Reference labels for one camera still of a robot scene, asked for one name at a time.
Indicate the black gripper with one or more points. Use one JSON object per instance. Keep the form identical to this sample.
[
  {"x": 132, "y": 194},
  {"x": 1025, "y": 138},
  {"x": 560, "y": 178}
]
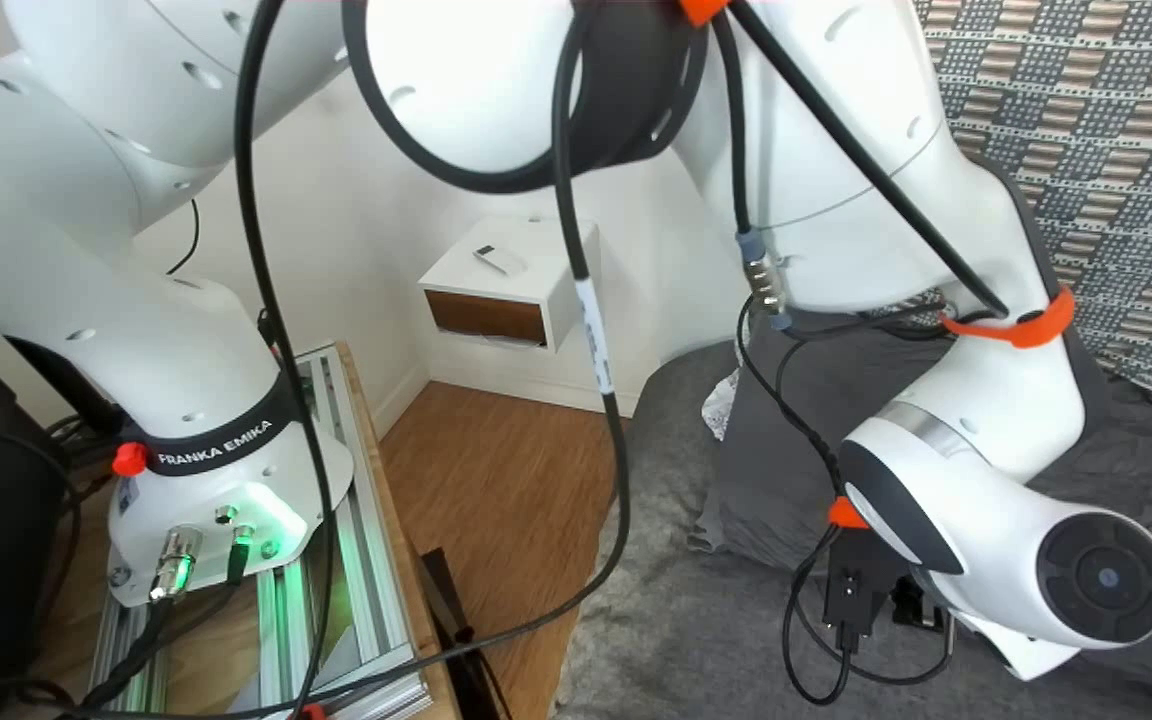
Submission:
[{"x": 867, "y": 577}]

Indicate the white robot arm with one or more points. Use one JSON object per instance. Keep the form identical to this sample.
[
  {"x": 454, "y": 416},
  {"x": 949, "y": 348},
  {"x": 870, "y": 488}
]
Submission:
[{"x": 814, "y": 120}]

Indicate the green striped patterned pillow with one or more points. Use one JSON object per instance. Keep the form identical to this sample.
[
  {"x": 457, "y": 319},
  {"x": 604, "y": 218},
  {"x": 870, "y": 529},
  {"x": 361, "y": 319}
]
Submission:
[{"x": 1056, "y": 94}]

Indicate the grey bed duvet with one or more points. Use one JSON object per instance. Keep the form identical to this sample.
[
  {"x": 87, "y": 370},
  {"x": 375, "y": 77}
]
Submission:
[{"x": 691, "y": 634}]

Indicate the white floating nightstand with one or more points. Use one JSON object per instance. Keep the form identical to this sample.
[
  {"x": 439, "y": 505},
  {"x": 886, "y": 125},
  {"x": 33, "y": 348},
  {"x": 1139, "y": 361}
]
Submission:
[{"x": 507, "y": 278}]

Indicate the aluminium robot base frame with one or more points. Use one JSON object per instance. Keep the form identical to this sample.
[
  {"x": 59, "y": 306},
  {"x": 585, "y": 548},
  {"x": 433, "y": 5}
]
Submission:
[{"x": 272, "y": 585}]

